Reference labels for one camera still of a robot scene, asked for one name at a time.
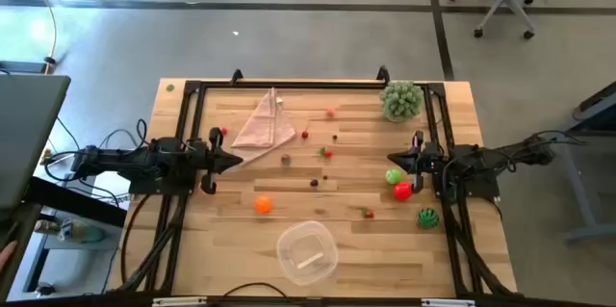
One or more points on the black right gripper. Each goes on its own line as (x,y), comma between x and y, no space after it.
(419,162)

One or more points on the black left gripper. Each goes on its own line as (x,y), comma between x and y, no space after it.
(214,160)

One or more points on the green toy cabbage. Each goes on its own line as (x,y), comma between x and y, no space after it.
(393,176)

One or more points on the red toy pepper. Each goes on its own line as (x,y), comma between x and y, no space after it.
(402,191)

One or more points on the orange toy fruit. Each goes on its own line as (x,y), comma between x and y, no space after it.
(263,204)

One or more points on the strawberry with teal leaves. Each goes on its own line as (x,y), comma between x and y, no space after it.
(286,159)

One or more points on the green striped toy watermelon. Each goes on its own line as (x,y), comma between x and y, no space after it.
(428,218)

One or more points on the strawberry with bright green leaves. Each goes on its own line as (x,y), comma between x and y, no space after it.
(368,213)

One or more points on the cherry tomato with green leaf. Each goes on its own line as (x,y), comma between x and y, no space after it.
(328,154)

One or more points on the red cherry with long stem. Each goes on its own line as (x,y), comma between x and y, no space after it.
(304,135)

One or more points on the dark toy blackberry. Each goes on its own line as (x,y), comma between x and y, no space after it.
(314,183)

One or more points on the pink toy raspberry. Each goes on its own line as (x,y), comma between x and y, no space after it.
(330,111)

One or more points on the clear plastic tupperware container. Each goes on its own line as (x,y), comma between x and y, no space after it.
(293,249)

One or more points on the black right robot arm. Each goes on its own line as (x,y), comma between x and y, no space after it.
(476,160)

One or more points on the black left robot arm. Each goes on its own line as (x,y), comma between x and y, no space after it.
(144,160)

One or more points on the pink folded cloth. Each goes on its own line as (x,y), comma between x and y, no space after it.
(264,124)

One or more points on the green succulent in patterned pot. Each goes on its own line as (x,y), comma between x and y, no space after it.
(401,101)

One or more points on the white printed sheet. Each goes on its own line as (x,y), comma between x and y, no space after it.
(103,182)

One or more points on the teal bottle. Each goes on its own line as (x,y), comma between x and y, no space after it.
(89,235)

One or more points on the black desk beam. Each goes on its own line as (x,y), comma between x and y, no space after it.
(72,201)

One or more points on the grey desk top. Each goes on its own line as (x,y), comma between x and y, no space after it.
(29,138)

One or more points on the person's hand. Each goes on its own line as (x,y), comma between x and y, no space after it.
(6,255)

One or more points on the black aluminium table frame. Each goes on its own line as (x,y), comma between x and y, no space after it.
(313,84)

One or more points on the white metal bracket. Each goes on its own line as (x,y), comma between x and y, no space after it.
(178,301)
(447,303)

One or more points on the grey blue desk frame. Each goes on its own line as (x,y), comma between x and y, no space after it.
(579,191)

